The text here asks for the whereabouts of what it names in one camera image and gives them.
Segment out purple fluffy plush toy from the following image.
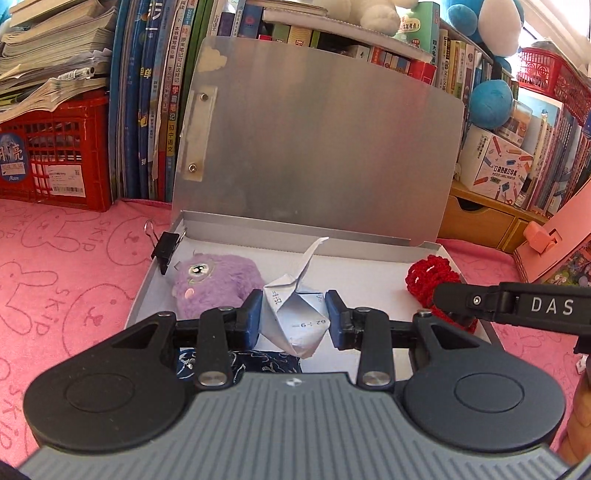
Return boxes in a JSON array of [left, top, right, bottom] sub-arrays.
[[172, 254, 264, 319]]

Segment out person's right hand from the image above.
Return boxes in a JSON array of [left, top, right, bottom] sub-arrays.
[[561, 364, 591, 468]]

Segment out wooden drawer box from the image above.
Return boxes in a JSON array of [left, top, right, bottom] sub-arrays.
[[447, 180, 550, 254]]

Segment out white printed carton box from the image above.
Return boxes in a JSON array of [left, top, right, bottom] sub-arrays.
[[459, 126, 536, 193]]

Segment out red plastic basket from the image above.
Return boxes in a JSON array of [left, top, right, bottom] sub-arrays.
[[517, 46, 591, 125]]

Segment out white paper origami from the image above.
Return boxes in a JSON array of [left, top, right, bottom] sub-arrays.
[[262, 237, 331, 358]]

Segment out stack of worn books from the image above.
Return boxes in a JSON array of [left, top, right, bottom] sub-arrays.
[[0, 0, 118, 123]]

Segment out pink triangular toy house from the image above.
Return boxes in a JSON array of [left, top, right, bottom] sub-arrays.
[[513, 173, 591, 287]]

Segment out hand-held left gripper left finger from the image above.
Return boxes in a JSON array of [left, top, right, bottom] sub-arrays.
[[111, 290, 265, 389]]

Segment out blue floral fabric pouch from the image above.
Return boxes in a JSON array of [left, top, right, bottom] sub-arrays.
[[175, 348, 303, 381]]

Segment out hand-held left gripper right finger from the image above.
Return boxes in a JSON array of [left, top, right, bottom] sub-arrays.
[[324, 290, 478, 389]]

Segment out row of colourful books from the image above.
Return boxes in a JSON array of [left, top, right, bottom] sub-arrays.
[[434, 28, 591, 217]]

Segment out red plastic crate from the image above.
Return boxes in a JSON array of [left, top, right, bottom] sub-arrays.
[[0, 90, 114, 213]]

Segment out pink patterned blanket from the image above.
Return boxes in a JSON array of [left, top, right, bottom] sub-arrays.
[[0, 196, 591, 467]]

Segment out large blue white plush toy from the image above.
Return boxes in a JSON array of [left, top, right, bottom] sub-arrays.
[[441, 0, 527, 130]]

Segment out black binder clip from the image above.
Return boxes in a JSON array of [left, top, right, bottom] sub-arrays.
[[144, 220, 188, 276]]

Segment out row of blue thin books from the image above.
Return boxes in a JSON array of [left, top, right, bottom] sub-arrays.
[[108, 0, 222, 201]]

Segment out silver cardboard box with lid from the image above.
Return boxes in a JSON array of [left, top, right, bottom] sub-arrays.
[[126, 36, 504, 384]]

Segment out red crochet piece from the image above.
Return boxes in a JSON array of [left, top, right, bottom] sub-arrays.
[[405, 255, 478, 335]]

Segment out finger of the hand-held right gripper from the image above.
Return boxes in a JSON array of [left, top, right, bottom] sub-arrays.
[[434, 282, 509, 324]]

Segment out flat books under white plush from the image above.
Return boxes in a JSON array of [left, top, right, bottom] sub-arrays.
[[261, 7, 435, 63]]

